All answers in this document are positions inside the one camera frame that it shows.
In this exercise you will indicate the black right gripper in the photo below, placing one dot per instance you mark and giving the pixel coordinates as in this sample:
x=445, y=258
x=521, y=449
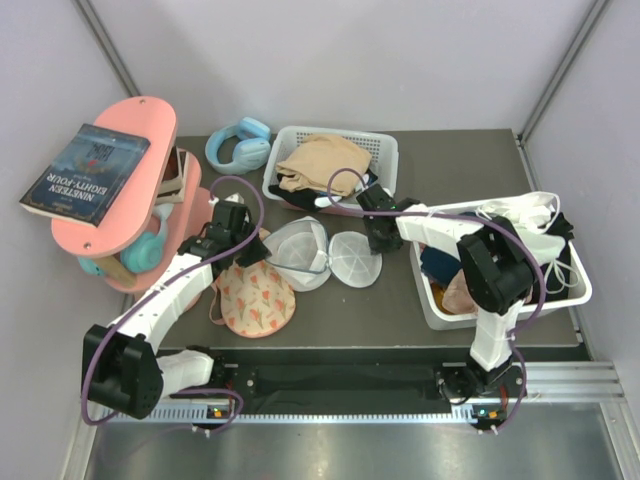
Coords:
x=379, y=247

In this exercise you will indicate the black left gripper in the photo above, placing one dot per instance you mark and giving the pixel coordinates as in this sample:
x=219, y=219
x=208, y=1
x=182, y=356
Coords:
x=258, y=254

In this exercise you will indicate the white mesh laundry bag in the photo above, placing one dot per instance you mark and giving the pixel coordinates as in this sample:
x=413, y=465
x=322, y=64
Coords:
x=306, y=256

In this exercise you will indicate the white bra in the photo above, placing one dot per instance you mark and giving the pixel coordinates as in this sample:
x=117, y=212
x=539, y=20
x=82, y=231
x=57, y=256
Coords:
x=534, y=211
x=547, y=249

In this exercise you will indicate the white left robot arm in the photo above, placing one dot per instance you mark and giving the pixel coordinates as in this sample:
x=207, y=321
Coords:
x=121, y=367

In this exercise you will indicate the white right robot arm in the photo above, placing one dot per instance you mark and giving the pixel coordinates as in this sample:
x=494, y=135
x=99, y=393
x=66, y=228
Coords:
x=498, y=269

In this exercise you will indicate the floral mesh laundry bag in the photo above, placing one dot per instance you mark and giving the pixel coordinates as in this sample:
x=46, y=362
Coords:
x=252, y=302

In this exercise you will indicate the white bra in bin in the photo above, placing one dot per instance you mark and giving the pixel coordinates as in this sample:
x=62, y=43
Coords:
x=547, y=249

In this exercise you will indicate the navy lace garment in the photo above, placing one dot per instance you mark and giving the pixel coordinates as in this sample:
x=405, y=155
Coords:
x=438, y=266

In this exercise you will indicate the black garment in basket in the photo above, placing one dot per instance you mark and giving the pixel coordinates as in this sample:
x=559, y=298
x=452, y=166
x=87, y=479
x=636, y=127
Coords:
x=313, y=201

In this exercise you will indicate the pink garment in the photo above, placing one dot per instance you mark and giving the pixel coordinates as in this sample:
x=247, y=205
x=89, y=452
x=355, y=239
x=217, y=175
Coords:
x=457, y=299

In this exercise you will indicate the white perforated plastic basket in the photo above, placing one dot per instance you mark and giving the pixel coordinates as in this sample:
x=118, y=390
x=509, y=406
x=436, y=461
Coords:
x=384, y=163

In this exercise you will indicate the beige garment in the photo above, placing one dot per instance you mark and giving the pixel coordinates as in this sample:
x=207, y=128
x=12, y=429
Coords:
x=317, y=158

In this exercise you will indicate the blue headphones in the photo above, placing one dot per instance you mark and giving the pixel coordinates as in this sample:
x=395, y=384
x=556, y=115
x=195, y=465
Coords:
x=249, y=154

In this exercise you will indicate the stacked books on shelf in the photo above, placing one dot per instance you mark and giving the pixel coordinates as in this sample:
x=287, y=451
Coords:
x=173, y=184

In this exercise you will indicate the teal headphones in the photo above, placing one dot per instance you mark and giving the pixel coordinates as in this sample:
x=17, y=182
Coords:
x=146, y=252

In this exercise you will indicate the pink two-tier shelf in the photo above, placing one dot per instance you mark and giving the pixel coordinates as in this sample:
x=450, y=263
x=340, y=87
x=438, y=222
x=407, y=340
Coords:
x=131, y=213

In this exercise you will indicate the dark blue hardcover book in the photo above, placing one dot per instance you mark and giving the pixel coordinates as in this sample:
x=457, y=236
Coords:
x=83, y=181

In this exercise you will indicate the white plastic bin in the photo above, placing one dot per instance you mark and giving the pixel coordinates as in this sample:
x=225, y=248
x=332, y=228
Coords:
x=439, y=319

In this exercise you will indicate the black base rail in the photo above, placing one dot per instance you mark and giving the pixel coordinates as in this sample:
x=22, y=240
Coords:
x=331, y=381

